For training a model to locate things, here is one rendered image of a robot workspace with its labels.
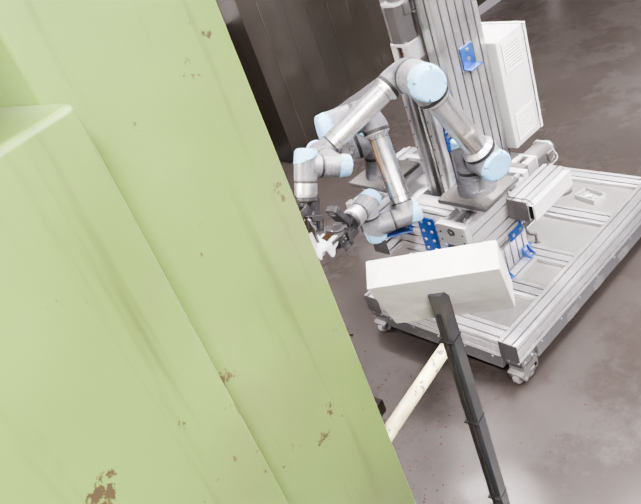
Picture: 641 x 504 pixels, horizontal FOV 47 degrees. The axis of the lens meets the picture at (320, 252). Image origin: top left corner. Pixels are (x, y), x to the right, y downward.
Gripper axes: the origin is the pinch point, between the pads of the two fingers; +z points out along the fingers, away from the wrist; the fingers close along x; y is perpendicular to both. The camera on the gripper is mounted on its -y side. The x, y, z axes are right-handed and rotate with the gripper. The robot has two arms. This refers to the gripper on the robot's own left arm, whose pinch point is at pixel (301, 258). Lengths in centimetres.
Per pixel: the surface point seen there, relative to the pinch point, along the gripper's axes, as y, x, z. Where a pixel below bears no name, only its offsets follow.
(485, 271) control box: -15, -73, -7
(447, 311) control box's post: -11, -60, 6
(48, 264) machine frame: -120, -54, -21
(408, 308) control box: -10.3, -47.5, 7.5
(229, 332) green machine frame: -74, -44, 1
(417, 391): 10, -38, 39
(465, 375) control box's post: 0, -60, 27
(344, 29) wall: 306, 218, -122
